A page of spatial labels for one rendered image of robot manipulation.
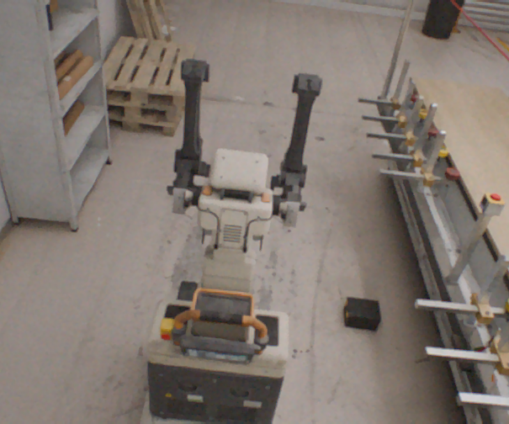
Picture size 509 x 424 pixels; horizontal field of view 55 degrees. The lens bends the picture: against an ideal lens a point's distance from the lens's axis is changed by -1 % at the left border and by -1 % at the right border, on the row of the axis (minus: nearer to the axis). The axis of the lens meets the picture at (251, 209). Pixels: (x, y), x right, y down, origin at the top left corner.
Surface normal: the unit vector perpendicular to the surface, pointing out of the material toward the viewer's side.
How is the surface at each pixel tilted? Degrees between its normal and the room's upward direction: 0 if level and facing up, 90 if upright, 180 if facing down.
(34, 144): 90
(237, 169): 47
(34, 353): 0
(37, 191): 90
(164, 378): 90
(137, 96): 90
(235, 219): 82
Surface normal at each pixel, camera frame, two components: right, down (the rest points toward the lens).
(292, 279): 0.11, -0.78
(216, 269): -0.04, 0.50
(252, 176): 0.03, -0.07
